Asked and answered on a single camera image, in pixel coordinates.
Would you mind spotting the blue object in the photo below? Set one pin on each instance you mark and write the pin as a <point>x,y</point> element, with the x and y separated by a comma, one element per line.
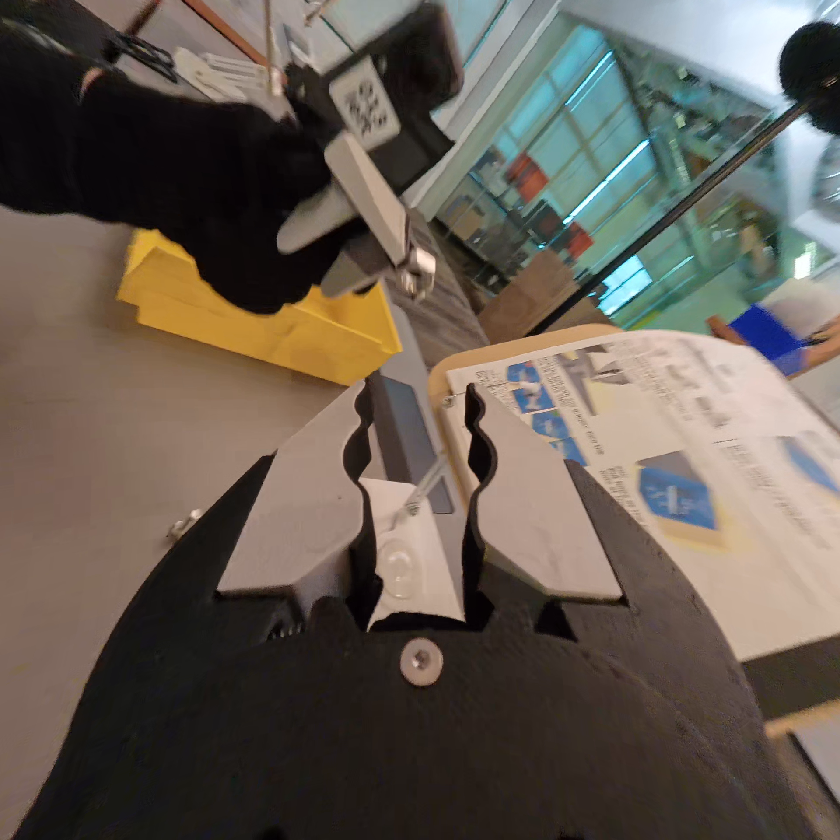
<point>768,338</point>

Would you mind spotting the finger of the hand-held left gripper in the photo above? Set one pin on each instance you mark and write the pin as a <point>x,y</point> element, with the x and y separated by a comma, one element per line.
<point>374,190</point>
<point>361,269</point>

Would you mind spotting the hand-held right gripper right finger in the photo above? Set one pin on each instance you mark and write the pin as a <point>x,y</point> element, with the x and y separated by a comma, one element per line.
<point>538,525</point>

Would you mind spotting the printed instruction sheet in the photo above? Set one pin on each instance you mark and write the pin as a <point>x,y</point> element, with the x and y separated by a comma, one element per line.
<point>656,426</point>

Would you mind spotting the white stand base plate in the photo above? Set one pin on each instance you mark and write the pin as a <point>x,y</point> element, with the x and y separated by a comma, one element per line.
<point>420,577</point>

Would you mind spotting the orange 3D printer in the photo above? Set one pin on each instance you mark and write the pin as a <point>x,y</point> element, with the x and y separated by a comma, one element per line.
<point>527,176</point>
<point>579,241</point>

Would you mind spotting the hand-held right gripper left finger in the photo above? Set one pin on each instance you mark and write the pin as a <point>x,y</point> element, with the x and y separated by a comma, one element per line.
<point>295,518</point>

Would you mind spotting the yellow plastic bin with divider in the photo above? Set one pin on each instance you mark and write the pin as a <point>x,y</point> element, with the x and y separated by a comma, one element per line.
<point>295,341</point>

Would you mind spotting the black stand pole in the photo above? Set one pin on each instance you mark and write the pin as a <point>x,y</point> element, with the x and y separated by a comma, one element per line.
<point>656,228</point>

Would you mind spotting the black fuzzy microphone cover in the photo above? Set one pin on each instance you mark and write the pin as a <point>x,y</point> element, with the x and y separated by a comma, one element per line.
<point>810,65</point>

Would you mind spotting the wooden instruction board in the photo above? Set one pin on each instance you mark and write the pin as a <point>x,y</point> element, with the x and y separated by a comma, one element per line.
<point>794,686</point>

